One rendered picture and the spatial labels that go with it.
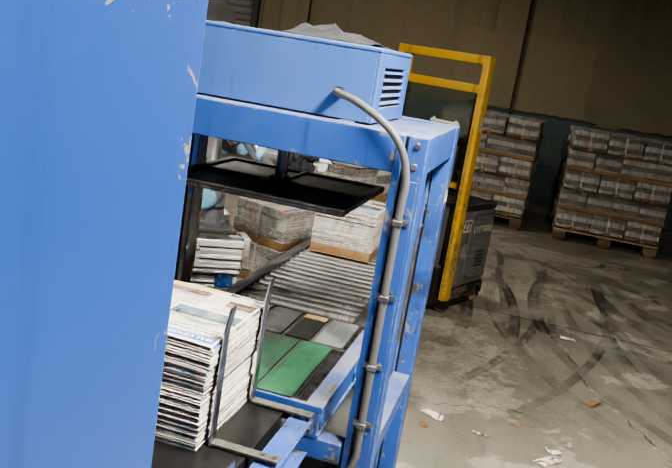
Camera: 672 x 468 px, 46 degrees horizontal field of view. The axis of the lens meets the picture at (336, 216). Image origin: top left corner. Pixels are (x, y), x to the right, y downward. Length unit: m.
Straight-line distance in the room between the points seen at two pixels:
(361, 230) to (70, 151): 3.40
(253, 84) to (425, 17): 9.20
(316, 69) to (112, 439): 1.86
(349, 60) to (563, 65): 9.13
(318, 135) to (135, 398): 1.72
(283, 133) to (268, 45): 0.27
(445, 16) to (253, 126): 9.30
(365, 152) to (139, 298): 1.70
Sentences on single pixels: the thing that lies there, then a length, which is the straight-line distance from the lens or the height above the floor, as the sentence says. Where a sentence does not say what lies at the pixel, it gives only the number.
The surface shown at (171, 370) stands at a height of 0.98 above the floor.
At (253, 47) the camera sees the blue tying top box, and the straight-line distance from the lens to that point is 2.23.
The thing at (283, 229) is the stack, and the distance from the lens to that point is 4.41.
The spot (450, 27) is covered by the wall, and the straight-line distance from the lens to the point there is 11.30.
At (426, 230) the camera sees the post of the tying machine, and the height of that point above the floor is 1.20.
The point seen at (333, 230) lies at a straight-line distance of 3.69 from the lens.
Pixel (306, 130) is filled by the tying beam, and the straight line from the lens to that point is 2.06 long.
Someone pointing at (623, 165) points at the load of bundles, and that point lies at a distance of 9.57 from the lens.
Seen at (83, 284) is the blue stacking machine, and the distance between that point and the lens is 0.30.
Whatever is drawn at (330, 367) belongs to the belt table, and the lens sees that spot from 2.46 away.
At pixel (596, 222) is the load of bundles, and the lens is 9.64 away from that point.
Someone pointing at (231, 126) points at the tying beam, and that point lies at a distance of 2.13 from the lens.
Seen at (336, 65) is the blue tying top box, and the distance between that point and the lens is 2.16.
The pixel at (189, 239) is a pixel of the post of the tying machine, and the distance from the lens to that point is 2.92.
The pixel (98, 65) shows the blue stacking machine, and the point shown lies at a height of 1.71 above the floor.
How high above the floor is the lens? 1.73
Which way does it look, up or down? 12 degrees down
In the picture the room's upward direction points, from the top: 9 degrees clockwise
